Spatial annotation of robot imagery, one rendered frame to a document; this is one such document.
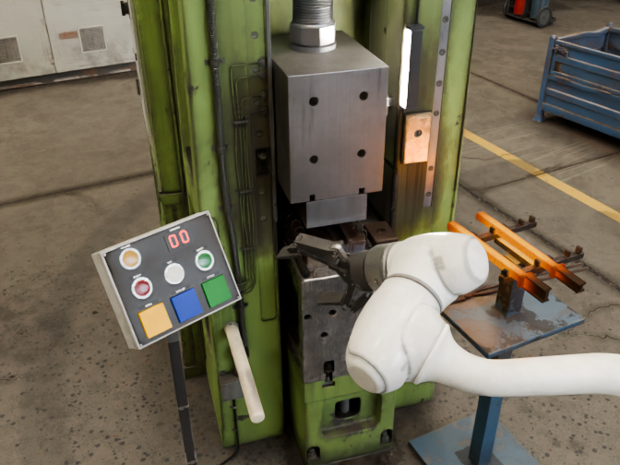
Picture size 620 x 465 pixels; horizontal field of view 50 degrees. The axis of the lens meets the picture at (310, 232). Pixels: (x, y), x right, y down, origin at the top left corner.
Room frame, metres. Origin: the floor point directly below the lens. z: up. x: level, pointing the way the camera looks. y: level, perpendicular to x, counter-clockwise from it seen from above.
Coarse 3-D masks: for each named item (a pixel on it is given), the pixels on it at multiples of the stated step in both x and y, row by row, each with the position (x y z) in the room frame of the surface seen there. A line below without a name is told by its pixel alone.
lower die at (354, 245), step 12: (288, 204) 2.09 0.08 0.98; (300, 228) 1.93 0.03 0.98; (312, 228) 1.91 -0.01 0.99; (324, 228) 1.91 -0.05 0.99; (348, 228) 1.90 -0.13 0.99; (336, 240) 1.81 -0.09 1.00; (360, 240) 1.83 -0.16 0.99; (348, 252) 1.81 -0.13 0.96; (312, 264) 1.78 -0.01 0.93; (324, 264) 1.79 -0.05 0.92; (336, 264) 1.80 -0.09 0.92
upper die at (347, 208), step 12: (360, 192) 1.83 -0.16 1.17; (300, 204) 1.84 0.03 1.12; (312, 204) 1.78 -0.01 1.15; (324, 204) 1.79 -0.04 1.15; (336, 204) 1.80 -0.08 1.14; (348, 204) 1.81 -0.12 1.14; (360, 204) 1.82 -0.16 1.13; (300, 216) 1.84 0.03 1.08; (312, 216) 1.78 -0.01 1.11; (324, 216) 1.79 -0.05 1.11; (336, 216) 1.80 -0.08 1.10; (348, 216) 1.81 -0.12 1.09; (360, 216) 1.82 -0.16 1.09
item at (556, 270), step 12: (480, 216) 1.91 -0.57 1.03; (504, 228) 1.82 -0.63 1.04; (516, 240) 1.75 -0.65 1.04; (528, 252) 1.69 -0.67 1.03; (540, 252) 1.68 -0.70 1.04; (552, 264) 1.61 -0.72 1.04; (564, 264) 1.61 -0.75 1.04; (552, 276) 1.58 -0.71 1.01; (564, 276) 1.56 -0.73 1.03; (576, 276) 1.55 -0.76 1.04; (576, 288) 1.52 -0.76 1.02
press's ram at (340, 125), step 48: (288, 48) 2.03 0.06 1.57; (336, 48) 2.02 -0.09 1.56; (288, 96) 1.76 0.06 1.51; (336, 96) 1.80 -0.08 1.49; (384, 96) 1.84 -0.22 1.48; (288, 144) 1.77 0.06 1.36; (336, 144) 1.80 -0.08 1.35; (384, 144) 1.84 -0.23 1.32; (288, 192) 1.78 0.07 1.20; (336, 192) 1.80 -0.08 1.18
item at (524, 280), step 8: (448, 224) 1.85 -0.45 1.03; (456, 224) 1.85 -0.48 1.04; (464, 232) 1.80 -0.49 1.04; (480, 240) 1.75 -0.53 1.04; (488, 248) 1.70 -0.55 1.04; (488, 256) 1.68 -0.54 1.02; (496, 256) 1.66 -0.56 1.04; (504, 256) 1.66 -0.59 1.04; (496, 264) 1.64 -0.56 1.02; (504, 264) 1.62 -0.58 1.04; (512, 264) 1.62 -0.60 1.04; (512, 272) 1.58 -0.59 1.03; (520, 272) 1.57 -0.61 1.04; (528, 272) 1.56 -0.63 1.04; (520, 280) 1.54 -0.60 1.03; (528, 280) 1.54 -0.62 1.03; (536, 280) 1.52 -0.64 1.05; (528, 288) 1.53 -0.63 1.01; (536, 288) 1.51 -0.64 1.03; (544, 288) 1.48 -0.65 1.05; (536, 296) 1.49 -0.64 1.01; (544, 296) 1.48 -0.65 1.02
